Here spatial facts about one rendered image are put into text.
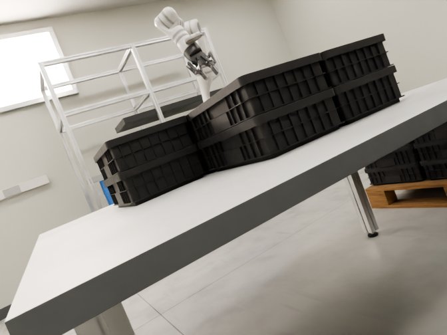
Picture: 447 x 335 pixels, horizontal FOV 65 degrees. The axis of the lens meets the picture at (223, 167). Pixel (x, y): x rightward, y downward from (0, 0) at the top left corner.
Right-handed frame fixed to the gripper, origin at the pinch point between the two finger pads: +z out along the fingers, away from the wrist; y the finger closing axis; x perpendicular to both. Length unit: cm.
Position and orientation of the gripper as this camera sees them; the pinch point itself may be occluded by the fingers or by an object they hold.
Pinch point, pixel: (210, 74)
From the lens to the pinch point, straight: 155.7
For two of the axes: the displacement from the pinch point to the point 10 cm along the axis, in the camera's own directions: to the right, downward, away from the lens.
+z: 6.2, 7.8, -0.7
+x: 3.6, -3.7, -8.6
